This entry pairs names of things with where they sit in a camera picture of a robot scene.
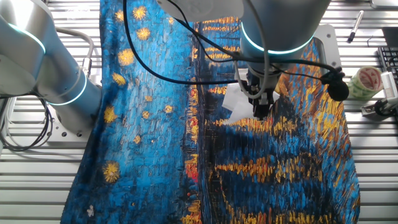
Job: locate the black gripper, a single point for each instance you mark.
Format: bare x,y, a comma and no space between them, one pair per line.
258,90

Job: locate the white paper napkin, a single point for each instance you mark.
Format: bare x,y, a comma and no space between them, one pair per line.
241,107

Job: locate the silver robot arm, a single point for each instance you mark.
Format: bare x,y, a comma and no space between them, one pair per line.
280,28

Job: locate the starry night painted tablecloth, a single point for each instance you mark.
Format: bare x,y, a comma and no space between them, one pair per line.
155,140

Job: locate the clear packing tape roll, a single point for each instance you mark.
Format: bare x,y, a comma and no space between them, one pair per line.
367,82

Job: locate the black and white tool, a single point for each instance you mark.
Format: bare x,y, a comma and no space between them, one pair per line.
379,110

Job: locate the silver black pen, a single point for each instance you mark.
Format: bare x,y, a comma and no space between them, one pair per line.
355,26

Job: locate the black keyboard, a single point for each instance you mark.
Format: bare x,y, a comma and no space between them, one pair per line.
388,59

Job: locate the dark grey panel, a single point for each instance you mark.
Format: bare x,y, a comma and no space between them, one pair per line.
391,36

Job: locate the grey flat device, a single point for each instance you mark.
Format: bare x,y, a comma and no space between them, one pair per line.
384,3

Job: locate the silver exterior camera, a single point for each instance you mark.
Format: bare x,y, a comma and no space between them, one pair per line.
390,87

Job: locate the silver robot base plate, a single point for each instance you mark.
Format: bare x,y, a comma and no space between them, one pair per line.
71,137

